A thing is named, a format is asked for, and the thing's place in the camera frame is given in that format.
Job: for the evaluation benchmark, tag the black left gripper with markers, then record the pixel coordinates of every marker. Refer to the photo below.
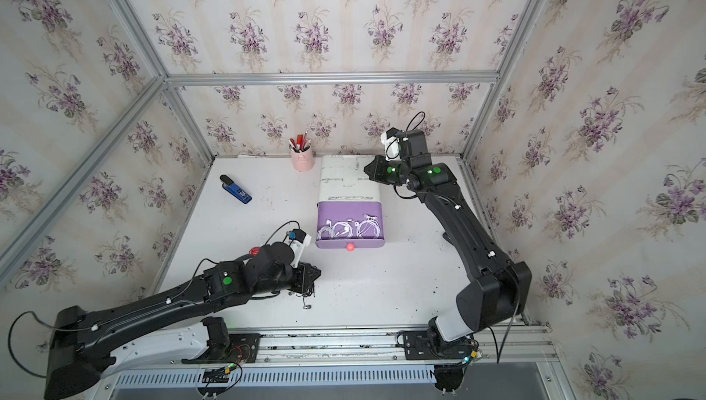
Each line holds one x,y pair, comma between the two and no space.
304,282

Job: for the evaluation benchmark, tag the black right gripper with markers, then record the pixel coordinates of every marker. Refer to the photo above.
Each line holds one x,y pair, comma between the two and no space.
376,175

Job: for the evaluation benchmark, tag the white wired earphones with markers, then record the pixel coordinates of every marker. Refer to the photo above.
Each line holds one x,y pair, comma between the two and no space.
368,228
345,229
327,231

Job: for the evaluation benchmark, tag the purple top drawer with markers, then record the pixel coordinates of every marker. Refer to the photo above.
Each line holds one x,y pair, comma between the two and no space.
337,211

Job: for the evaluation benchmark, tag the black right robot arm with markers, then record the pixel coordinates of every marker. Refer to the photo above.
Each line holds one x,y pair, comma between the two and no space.
499,286

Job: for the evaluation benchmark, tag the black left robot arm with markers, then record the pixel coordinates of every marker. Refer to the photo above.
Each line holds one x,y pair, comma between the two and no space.
83,342

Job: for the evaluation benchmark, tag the white drawer cabinet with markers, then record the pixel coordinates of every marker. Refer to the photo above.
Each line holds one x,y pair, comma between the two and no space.
343,179

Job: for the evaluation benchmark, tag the pink pen cup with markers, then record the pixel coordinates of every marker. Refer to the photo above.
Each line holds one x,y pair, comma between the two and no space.
302,160

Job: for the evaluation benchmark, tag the red pens in cup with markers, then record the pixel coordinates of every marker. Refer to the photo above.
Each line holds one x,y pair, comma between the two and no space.
300,143

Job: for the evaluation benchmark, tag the blue stapler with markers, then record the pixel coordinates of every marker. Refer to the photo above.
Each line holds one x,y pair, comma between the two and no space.
234,190

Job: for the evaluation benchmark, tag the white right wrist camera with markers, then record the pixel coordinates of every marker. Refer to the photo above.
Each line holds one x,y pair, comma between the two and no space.
390,140

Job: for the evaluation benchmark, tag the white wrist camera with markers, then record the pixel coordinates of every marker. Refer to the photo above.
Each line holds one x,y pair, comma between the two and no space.
299,241
390,140

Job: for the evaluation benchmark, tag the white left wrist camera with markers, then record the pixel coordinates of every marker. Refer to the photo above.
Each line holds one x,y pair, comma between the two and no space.
299,241

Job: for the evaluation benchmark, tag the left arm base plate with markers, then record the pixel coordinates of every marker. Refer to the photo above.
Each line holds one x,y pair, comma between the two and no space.
239,348

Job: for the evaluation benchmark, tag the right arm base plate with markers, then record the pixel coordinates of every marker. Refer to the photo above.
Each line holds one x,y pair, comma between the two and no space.
427,345

